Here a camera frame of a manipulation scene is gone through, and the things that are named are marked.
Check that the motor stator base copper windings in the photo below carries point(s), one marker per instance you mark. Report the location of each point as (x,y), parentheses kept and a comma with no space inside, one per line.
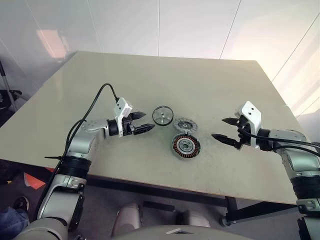
(185,146)

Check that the beige rounded robot right knee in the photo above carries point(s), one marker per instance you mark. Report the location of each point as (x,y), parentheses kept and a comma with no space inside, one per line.
(193,218)

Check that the black metal table frame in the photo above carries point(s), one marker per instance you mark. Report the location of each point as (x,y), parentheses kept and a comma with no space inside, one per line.
(175,192)

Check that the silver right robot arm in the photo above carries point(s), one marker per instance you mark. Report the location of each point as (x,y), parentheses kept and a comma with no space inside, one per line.
(300,160)

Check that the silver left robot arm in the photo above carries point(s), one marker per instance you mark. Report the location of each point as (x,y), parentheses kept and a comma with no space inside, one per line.
(77,145)

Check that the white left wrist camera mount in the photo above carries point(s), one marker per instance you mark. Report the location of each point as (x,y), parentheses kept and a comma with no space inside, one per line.
(121,107)

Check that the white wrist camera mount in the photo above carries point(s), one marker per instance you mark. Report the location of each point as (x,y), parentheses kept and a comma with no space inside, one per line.
(121,107)
(252,115)

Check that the table caster wheel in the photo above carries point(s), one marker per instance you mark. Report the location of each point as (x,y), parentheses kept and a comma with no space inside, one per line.
(225,221)

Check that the orange object on floor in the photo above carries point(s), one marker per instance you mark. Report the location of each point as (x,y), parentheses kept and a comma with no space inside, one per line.
(35,181)

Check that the black block between knees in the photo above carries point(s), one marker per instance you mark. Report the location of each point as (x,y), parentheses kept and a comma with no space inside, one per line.
(158,207)

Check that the blue jeans leg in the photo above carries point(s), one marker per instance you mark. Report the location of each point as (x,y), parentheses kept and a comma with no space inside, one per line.
(12,225)

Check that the beige rounded robot knee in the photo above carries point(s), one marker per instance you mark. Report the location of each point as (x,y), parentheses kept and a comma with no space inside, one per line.
(126,218)
(193,218)

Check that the grey tripod stand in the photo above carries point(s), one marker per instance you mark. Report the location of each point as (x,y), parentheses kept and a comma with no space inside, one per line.
(6,87)

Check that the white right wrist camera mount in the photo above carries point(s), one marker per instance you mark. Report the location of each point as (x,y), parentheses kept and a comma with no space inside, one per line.
(252,115)

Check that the grey round motor cover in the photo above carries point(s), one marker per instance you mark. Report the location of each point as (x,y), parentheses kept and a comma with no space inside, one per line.
(185,125)

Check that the dark person's shoe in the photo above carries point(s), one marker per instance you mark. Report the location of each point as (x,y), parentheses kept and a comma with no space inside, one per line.
(22,203)

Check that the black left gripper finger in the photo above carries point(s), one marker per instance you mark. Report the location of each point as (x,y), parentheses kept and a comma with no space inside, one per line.
(138,115)
(145,128)

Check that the grey robot torso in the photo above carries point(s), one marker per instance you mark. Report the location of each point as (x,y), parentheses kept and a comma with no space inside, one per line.
(180,232)

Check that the beige rounded robot left knee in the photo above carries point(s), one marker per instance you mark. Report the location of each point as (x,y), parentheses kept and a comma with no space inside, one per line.
(126,218)

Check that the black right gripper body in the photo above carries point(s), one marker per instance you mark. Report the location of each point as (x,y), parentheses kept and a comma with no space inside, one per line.
(244,135)

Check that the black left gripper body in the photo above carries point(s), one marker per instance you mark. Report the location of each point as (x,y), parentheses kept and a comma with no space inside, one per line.
(128,130)

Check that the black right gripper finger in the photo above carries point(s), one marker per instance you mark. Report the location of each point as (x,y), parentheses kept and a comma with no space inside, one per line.
(231,121)
(226,139)

